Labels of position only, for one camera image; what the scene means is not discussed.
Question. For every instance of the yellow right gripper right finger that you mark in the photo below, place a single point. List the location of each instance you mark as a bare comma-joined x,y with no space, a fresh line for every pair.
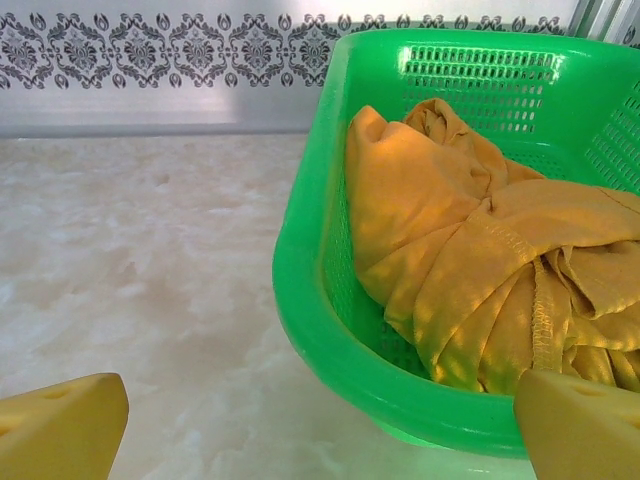
585,435

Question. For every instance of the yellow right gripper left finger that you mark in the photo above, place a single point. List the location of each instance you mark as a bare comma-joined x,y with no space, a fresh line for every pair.
65,430

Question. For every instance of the green plastic basket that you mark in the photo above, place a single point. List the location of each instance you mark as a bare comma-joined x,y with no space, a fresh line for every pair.
310,300

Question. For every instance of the yellow crumpled cloth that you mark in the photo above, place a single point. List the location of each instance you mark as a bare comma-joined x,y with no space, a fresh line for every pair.
425,200

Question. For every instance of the aluminium frame post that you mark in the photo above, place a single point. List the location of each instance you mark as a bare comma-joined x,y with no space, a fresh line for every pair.
605,20

